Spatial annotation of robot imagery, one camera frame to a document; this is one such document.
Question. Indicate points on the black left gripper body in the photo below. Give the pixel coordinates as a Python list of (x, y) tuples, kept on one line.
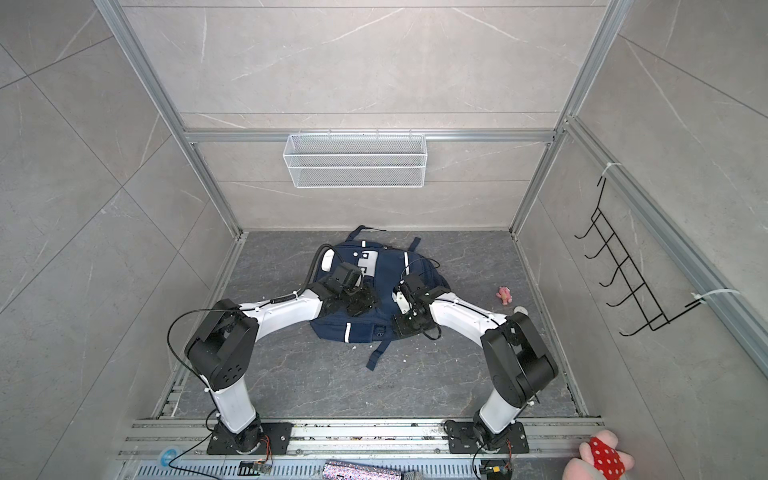
[(361, 300)]

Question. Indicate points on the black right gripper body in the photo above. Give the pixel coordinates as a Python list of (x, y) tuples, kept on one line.
[(409, 323)]

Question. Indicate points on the navy blue student backpack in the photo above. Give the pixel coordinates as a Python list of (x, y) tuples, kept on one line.
[(366, 312)]

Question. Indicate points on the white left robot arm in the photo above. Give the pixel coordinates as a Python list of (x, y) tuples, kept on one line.
[(219, 352)]

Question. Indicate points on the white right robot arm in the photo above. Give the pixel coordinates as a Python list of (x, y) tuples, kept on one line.
[(519, 362)]

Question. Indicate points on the small pink toy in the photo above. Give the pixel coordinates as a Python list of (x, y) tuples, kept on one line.
[(504, 295)]

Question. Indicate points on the purple glitter microphone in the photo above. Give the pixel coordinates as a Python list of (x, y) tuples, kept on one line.
[(340, 470)]

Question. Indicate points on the pink plush toy red heart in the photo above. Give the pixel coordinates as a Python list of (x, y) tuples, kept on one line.
[(599, 459)]

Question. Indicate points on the white wire mesh basket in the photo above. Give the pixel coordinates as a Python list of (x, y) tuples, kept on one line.
[(362, 160)]

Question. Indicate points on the black wall hook rack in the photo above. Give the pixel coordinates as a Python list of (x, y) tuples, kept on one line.
[(627, 273)]

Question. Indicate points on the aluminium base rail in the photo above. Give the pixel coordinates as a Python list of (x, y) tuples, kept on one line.
[(299, 449)]

